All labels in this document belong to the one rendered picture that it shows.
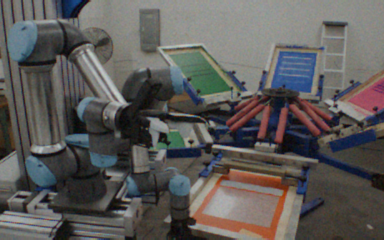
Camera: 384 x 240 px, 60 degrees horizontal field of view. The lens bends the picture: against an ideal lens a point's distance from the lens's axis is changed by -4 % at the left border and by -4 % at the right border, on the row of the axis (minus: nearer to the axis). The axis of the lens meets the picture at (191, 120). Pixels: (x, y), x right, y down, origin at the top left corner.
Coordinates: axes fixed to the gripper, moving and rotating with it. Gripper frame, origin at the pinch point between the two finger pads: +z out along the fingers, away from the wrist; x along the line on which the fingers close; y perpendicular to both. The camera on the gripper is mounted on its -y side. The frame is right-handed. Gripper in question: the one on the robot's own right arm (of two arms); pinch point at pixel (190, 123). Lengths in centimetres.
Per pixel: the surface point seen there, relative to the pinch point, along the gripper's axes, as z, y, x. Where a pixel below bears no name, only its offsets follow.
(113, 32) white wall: -477, -40, -440
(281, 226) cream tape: 1, 61, -85
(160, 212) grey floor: -148, 143, -190
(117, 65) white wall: -473, 26, -450
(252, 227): -10, 62, -77
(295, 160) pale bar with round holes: -12, 45, -143
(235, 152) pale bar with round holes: -50, 47, -135
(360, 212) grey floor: 23, 129, -294
